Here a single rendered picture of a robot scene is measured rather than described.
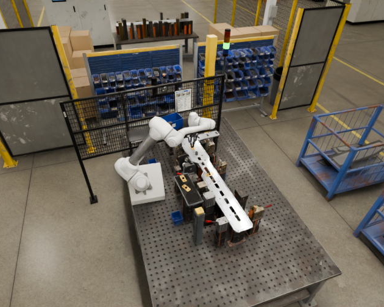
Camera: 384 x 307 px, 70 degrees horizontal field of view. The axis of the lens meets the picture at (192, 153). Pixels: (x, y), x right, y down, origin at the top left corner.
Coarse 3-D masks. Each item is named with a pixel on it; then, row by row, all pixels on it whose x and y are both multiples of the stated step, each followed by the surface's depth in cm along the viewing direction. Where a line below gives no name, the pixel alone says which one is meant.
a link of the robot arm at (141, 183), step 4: (140, 172) 267; (136, 176) 263; (140, 176) 261; (144, 176) 264; (132, 180) 262; (136, 180) 259; (140, 180) 259; (144, 180) 260; (148, 180) 265; (132, 184) 263; (136, 184) 259; (140, 184) 259; (144, 184) 260; (148, 184) 265; (136, 188) 261; (140, 188) 260; (144, 188) 263
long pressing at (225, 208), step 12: (192, 144) 318; (192, 156) 302; (204, 156) 302; (204, 180) 274; (216, 180) 275; (216, 192) 262; (228, 192) 263; (228, 204) 252; (228, 216) 242; (240, 216) 242; (240, 228) 232
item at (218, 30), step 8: (216, 24) 562; (224, 24) 564; (208, 32) 573; (216, 32) 540; (232, 32) 525; (240, 32) 526; (248, 32) 527; (256, 32) 527; (264, 32) 532; (272, 32) 539
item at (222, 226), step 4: (224, 216) 234; (216, 220) 231; (220, 220) 231; (224, 220) 231; (216, 224) 234; (220, 224) 228; (224, 224) 230; (216, 228) 236; (220, 228) 232; (224, 228) 235; (216, 232) 241; (220, 232) 235; (224, 232) 240; (216, 236) 244; (220, 236) 241; (224, 236) 244; (216, 240) 246; (220, 240) 245; (224, 240) 248; (216, 244) 249; (220, 244) 250; (224, 244) 252; (216, 248) 251
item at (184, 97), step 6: (180, 90) 324; (186, 90) 327; (174, 96) 326; (180, 96) 330; (186, 96) 333; (174, 102) 332; (180, 102) 335; (186, 102) 338; (180, 108) 341; (186, 108) 344
